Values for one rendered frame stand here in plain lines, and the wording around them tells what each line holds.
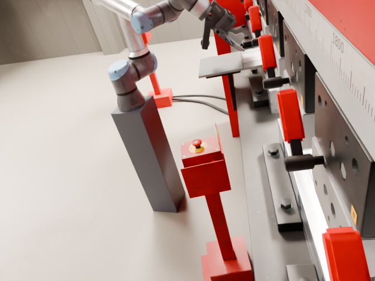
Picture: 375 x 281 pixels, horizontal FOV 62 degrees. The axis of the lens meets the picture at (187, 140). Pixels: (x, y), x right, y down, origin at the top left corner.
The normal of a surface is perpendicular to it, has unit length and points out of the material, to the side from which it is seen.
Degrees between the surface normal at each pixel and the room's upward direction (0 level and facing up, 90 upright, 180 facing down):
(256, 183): 0
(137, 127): 90
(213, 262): 0
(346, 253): 39
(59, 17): 90
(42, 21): 90
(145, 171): 90
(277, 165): 0
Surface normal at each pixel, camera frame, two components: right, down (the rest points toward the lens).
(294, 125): -0.22, -0.24
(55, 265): -0.23, -0.79
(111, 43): -0.29, 0.61
